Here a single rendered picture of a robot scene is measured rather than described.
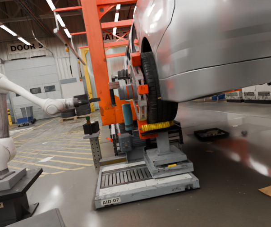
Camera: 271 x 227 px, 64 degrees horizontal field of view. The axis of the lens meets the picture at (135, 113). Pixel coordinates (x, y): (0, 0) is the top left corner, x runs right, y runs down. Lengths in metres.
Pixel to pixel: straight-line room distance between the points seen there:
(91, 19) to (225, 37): 1.73
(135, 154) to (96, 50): 1.24
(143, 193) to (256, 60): 1.20
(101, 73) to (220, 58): 1.57
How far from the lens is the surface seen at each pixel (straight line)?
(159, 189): 1.80
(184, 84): 1.19
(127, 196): 1.78
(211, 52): 1.12
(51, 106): 1.65
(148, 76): 1.72
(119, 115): 2.44
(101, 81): 2.44
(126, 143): 2.28
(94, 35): 2.52
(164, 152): 2.08
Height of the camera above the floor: 0.84
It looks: 6 degrees down
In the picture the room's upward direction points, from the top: 9 degrees counter-clockwise
